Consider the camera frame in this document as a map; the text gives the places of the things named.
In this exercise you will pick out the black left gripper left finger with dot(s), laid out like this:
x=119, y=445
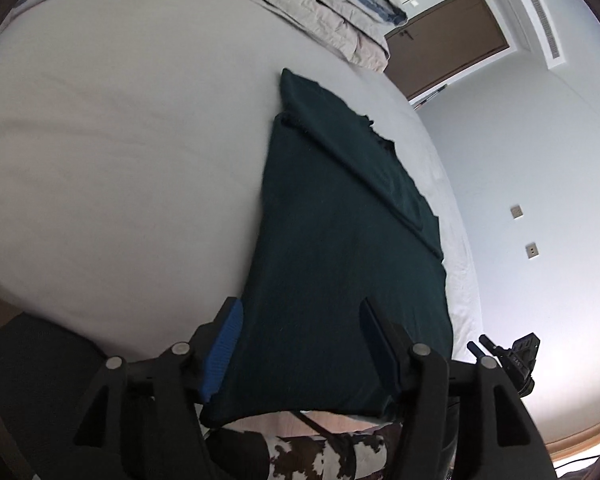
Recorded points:
x=103, y=417

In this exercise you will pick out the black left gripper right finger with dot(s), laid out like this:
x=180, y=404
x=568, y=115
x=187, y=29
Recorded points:
x=459, y=420

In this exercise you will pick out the dark green knit sweater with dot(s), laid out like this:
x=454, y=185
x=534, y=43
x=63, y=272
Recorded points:
x=342, y=221

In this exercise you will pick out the cow print trousers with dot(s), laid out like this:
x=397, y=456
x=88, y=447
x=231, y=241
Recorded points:
x=355, y=455

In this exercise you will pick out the white bed sheet mattress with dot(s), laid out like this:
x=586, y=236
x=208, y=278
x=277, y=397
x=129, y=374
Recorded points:
x=133, y=136

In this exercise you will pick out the brown wooden door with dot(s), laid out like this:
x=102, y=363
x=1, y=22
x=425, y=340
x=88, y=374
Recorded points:
x=442, y=42

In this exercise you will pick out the ceiling air vent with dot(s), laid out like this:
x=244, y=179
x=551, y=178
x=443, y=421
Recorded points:
x=546, y=24

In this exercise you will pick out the folded beige blue duvet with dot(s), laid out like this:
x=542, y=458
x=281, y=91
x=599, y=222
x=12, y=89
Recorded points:
x=325, y=5

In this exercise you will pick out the lower wall socket plate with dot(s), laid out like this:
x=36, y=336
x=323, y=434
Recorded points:
x=532, y=250

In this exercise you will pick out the upper wall switch plate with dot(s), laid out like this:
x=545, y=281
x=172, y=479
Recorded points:
x=516, y=211

